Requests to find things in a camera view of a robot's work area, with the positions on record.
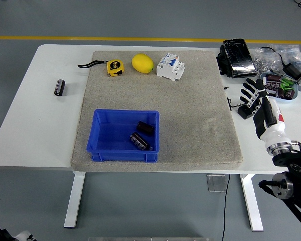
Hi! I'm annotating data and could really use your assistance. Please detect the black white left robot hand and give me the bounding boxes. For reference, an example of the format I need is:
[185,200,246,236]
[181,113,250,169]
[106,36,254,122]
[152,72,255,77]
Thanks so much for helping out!
[0,214,38,241]

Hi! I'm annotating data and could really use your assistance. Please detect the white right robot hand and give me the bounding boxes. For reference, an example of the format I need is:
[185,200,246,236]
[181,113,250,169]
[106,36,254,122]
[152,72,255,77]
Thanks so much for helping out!
[239,77,293,151]

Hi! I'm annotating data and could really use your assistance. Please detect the dark capacitor pair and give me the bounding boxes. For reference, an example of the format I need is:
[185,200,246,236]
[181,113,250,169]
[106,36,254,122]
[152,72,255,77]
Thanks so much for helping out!
[277,87,296,100]

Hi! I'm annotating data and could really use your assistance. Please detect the black hanging cable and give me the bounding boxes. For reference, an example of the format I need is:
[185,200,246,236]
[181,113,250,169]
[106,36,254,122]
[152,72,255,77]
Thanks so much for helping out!
[222,174,231,241]

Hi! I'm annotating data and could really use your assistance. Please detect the yellow lemon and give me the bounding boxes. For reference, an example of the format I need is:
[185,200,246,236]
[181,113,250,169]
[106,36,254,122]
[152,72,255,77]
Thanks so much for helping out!
[131,53,154,74]

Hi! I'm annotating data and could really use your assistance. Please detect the dark capacitor block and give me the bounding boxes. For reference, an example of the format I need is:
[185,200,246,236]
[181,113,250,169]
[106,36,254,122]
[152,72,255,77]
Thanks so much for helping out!
[265,82,280,96]

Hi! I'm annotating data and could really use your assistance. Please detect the grey-brown mat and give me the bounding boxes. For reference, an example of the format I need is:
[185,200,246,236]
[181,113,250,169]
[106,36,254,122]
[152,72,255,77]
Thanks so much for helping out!
[70,50,244,173]

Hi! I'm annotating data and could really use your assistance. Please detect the light blue tray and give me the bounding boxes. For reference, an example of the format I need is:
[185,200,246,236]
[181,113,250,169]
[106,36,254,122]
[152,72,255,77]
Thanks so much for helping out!
[259,71,299,103]

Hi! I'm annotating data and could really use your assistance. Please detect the white table leg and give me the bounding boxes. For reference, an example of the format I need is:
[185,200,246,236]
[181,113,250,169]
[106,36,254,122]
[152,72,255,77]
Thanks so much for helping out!
[239,173,264,232]
[63,172,86,229]

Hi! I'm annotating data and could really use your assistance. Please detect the dark capacitor with gold end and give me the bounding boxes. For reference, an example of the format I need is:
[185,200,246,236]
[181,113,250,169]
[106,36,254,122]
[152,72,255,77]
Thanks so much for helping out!
[265,74,282,85]

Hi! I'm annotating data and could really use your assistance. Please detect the yellow tape measure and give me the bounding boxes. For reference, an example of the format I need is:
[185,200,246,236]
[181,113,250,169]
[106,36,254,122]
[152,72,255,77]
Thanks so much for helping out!
[77,59,124,77]

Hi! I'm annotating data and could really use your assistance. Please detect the white circuit breaker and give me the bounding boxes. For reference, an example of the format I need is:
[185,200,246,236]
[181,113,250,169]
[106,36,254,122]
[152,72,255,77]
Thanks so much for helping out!
[156,52,185,82]

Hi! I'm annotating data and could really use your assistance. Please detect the silver box under table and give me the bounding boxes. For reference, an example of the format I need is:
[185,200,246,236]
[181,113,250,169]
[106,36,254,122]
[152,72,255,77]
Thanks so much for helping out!
[206,174,228,193]

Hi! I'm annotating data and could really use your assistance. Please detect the small black adapter with cord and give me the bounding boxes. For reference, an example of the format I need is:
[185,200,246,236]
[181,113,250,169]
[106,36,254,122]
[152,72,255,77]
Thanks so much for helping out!
[226,97,256,120]

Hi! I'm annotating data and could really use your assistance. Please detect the clear plastic bag of screws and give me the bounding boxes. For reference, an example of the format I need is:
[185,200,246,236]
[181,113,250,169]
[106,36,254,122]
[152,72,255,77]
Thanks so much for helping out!
[250,44,301,76]

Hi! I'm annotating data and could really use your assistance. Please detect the green small parts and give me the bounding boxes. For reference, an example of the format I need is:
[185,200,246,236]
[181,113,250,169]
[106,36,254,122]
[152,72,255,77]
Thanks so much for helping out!
[280,78,294,90]

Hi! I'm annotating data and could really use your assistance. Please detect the black glossy device case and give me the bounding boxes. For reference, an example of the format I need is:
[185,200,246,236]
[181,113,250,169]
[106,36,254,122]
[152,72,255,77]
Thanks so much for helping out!
[216,38,257,78]

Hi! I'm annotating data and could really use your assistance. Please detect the black power adapter with cord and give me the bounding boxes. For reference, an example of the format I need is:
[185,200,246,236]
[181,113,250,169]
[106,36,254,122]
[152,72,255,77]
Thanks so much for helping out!
[260,46,301,80]

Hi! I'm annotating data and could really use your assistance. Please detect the blue plastic box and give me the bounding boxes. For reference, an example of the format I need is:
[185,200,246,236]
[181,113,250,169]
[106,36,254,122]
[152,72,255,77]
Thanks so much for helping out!
[86,108,161,163]

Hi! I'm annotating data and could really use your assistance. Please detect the dark brown cylindrical battery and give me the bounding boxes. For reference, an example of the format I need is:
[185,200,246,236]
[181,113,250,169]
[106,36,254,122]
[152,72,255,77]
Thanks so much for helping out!
[136,120,156,136]
[129,132,151,151]
[53,79,66,97]

